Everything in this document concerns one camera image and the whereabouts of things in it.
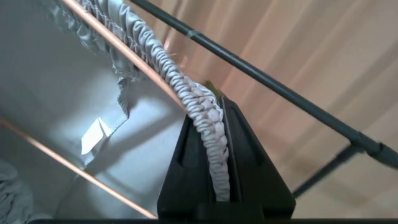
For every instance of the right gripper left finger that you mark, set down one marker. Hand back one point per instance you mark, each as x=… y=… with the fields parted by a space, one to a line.
x=186 y=186

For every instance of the pink clothes hanger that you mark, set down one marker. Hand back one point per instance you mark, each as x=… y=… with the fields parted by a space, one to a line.
x=124 y=51

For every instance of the beige curtain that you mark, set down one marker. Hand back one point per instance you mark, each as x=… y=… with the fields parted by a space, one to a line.
x=311 y=46

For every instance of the black clothes rack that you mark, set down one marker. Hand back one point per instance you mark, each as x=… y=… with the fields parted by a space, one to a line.
x=264 y=79

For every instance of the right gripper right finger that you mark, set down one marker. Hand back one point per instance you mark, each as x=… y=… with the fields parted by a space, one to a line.
x=258 y=186

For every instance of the pale grey garment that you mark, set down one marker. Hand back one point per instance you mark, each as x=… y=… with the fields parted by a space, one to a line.
x=46 y=77

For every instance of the green sleeveless shirt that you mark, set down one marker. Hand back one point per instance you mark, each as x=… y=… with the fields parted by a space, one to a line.
x=213 y=88

